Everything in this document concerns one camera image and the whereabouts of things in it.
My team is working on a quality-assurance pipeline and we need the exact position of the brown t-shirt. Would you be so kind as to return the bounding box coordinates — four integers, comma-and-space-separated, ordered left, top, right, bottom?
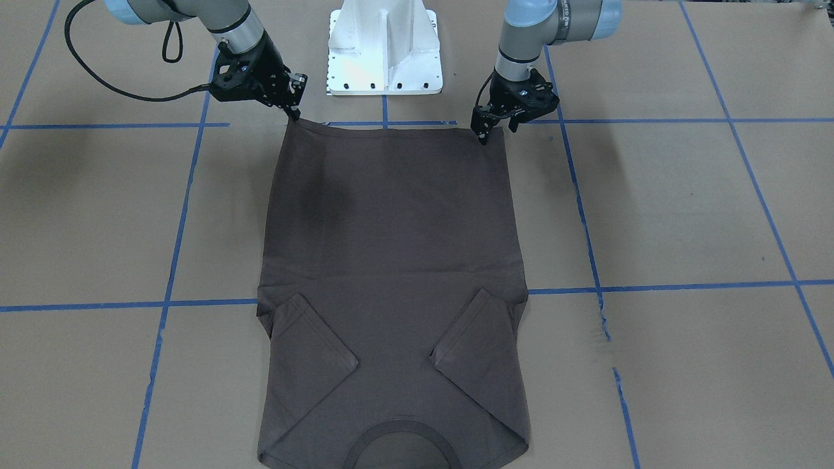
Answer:
257, 119, 531, 468

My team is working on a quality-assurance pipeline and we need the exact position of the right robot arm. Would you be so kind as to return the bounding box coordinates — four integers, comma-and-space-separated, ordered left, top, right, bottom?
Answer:
104, 1, 307, 120

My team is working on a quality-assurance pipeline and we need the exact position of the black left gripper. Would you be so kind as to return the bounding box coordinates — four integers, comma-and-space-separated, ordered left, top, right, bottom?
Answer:
470, 68, 560, 146

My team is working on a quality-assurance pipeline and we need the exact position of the white camera mast base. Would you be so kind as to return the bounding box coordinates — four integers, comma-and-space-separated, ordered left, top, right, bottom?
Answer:
326, 1, 444, 96

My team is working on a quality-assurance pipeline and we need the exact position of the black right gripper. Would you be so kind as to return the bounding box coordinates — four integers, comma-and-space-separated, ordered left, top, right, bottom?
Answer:
208, 33, 308, 122

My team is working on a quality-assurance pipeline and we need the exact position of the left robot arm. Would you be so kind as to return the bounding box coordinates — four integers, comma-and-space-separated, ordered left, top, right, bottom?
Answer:
470, 1, 624, 145

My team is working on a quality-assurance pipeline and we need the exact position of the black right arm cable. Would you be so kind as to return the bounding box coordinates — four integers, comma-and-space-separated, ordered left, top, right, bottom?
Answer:
64, 0, 216, 103

